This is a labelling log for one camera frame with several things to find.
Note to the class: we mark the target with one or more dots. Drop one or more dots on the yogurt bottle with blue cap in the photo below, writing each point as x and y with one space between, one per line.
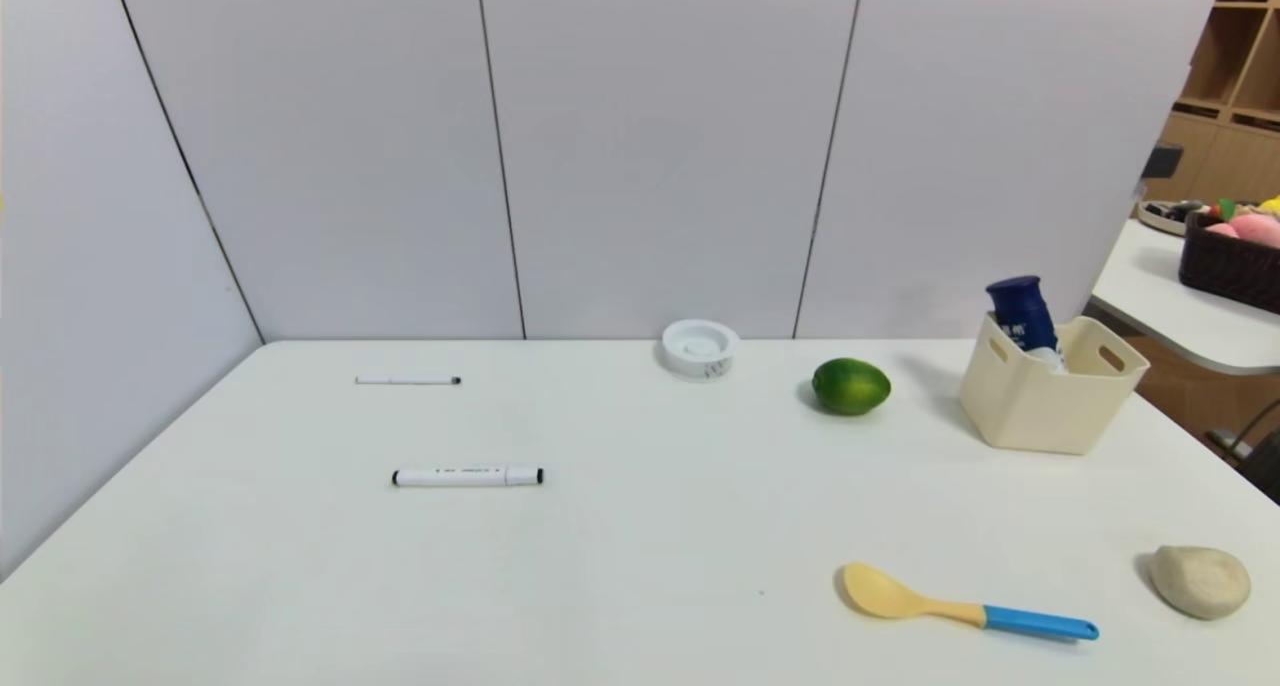
1022 316

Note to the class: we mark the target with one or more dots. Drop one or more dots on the green lime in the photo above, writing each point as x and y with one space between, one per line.
850 386

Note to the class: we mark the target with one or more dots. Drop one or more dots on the thick white marker black ends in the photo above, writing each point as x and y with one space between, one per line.
465 477

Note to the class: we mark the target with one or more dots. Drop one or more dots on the thin white pen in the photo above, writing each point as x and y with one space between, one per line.
405 380

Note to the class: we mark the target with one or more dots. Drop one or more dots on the white side table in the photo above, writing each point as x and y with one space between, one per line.
1160 296

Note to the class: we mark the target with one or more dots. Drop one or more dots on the round plate with dark items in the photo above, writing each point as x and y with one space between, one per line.
1165 216

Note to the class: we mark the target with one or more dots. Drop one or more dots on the black clamp on partition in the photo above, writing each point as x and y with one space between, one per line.
1164 159

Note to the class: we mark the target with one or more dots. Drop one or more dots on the small pink toy fruit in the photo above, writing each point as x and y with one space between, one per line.
1220 230

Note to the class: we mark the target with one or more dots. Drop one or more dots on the dark woven basket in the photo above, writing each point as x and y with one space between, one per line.
1225 266

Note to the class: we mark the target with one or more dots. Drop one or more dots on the green toy piece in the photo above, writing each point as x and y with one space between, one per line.
1227 209

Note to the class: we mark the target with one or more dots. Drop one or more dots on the beige stone-like lump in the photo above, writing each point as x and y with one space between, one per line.
1200 581

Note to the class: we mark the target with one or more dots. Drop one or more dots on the large pink toy peach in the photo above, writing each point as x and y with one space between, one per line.
1258 229

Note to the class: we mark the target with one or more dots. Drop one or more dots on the dark chair part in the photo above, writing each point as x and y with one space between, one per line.
1265 466

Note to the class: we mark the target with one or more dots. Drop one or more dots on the wooden shelf unit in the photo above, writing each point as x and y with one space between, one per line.
1235 86

